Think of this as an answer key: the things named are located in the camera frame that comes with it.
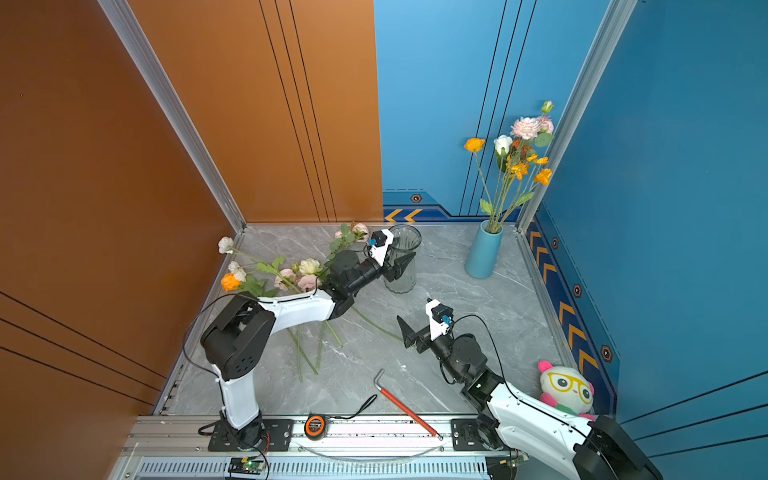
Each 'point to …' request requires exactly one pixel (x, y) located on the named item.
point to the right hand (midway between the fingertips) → (411, 309)
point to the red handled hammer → (403, 408)
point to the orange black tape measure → (315, 426)
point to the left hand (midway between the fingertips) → (407, 243)
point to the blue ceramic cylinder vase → (484, 250)
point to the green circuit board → (246, 465)
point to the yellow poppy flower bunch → (519, 185)
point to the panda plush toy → (566, 389)
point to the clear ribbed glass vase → (406, 241)
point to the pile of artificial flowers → (254, 276)
